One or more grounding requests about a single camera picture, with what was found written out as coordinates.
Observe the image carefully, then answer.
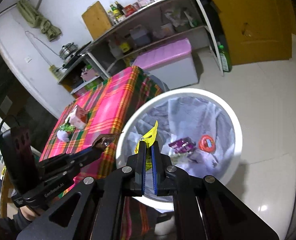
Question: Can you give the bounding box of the long white foam net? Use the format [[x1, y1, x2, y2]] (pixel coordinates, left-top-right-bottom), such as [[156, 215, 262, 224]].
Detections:
[[57, 130, 70, 142]]

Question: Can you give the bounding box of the green pea snack bag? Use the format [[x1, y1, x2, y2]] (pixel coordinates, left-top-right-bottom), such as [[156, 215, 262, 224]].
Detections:
[[59, 117, 76, 133]]

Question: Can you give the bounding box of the red white juice carton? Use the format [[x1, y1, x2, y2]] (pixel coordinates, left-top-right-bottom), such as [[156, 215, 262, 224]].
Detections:
[[65, 105, 88, 130]]

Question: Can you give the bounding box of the orange lid plastic cup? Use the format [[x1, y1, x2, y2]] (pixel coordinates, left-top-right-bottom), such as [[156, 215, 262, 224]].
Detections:
[[198, 135, 216, 153]]

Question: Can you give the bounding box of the purple snack wrapper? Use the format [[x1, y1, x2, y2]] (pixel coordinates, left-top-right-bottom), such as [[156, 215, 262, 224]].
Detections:
[[169, 137, 196, 154]]

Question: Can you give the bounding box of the yellow snack wrapper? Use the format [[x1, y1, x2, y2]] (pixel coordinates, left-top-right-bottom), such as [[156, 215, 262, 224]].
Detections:
[[134, 121, 158, 171]]

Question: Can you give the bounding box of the white round trash bin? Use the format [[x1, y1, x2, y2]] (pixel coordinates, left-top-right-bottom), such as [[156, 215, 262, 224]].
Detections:
[[116, 88, 242, 185]]

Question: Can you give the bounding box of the person's left hand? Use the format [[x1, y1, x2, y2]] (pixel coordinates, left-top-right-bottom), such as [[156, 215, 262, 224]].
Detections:
[[19, 197, 59, 221]]

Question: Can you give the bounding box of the pink plastic basket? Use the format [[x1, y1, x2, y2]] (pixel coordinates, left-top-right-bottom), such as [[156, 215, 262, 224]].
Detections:
[[81, 68, 98, 82]]

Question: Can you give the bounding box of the wooden side shelf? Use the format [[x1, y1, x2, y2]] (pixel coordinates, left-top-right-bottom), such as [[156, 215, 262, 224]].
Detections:
[[58, 52, 110, 99]]

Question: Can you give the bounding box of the black induction cooker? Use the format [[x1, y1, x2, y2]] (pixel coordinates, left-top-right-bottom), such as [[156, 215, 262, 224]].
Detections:
[[62, 42, 90, 69]]

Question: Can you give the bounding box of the steel steamer pot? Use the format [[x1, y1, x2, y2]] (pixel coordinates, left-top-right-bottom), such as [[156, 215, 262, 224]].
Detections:
[[59, 42, 78, 60]]

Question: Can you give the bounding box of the wooden cutting board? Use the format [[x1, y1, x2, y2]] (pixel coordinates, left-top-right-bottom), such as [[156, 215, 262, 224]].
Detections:
[[82, 1, 112, 40]]

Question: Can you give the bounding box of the purple liquid jug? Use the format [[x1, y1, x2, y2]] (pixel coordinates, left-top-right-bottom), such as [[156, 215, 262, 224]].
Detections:
[[129, 25, 151, 47]]

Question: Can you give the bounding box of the pink lid storage box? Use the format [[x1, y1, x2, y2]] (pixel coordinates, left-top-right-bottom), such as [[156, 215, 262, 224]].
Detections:
[[133, 38, 198, 89]]

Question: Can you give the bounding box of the green hanging cloth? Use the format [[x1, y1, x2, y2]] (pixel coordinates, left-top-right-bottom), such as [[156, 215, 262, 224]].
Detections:
[[16, 0, 62, 41]]

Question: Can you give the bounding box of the green glass bottle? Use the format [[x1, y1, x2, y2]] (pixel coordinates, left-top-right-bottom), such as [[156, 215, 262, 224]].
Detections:
[[218, 44, 232, 72]]

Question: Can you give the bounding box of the green oil bottle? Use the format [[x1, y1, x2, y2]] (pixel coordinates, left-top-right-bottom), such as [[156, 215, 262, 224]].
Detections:
[[110, 4, 122, 23]]

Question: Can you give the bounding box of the dark soy sauce bottle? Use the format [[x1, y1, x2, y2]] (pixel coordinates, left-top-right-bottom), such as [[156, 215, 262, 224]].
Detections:
[[115, 1, 124, 15]]

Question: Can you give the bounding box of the red lidded jar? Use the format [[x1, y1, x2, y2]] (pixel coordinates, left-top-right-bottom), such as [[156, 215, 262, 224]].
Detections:
[[123, 4, 137, 17]]

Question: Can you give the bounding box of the white metal shelf rack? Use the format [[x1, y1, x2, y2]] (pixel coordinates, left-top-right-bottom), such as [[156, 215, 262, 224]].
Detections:
[[81, 0, 224, 75]]

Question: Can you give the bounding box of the yellow wooden door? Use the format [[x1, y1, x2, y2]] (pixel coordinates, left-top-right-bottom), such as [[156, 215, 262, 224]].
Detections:
[[212, 0, 296, 65]]

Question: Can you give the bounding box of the power strip on wall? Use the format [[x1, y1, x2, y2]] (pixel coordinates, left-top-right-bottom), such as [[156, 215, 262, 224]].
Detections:
[[49, 65, 63, 80]]

